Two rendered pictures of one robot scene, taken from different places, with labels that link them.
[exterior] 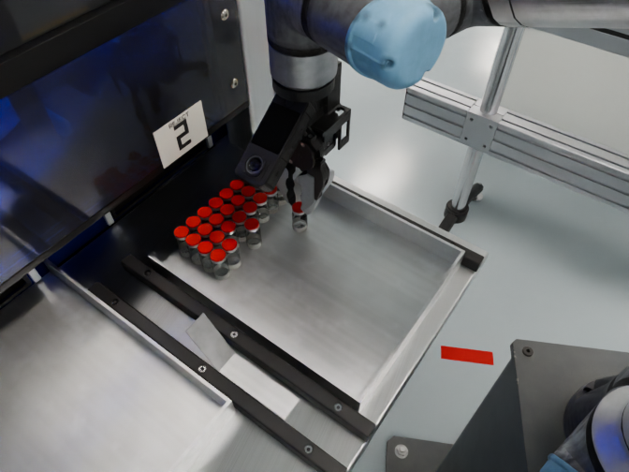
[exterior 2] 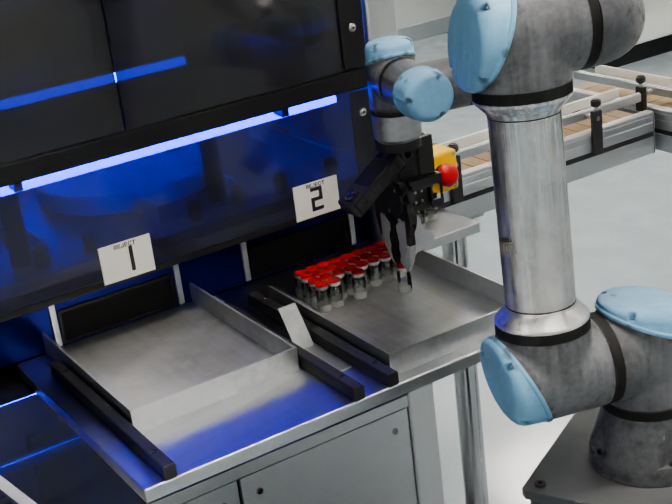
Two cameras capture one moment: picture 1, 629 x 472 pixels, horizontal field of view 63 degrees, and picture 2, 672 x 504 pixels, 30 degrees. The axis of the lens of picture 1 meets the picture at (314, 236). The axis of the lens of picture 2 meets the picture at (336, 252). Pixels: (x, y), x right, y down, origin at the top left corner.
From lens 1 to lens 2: 140 cm
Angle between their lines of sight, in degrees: 35
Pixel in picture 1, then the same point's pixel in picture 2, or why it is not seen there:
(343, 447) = (370, 388)
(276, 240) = (380, 296)
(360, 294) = (433, 325)
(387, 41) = (406, 88)
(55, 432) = (170, 365)
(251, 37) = not seen: hidden behind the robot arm
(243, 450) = (296, 383)
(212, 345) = (296, 328)
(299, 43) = (384, 108)
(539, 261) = not seen: outside the picture
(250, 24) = not seen: hidden behind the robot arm
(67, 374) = (187, 344)
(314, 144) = (401, 189)
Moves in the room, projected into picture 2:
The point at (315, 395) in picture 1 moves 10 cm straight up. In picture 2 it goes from (360, 357) to (352, 292)
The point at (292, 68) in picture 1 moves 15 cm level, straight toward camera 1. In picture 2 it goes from (381, 126) to (351, 158)
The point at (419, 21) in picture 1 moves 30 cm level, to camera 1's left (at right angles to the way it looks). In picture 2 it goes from (425, 78) to (231, 82)
